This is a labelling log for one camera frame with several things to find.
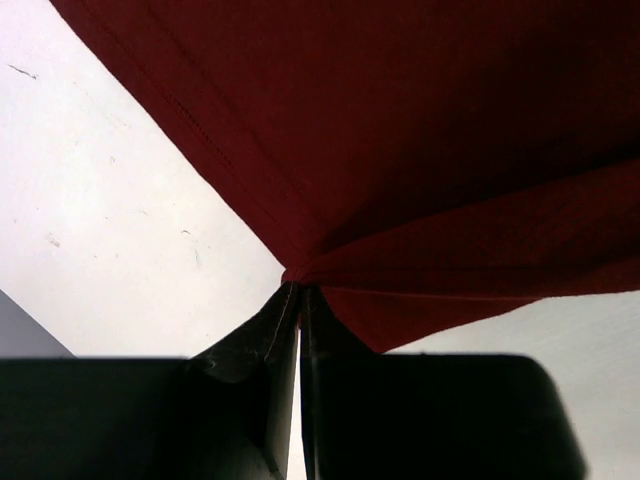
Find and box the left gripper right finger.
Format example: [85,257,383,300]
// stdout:
[300,288,587,480]

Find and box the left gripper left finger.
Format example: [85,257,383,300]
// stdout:
[1,283,299,479]

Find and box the maroon t shirt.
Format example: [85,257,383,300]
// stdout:
[55,1,639,352]

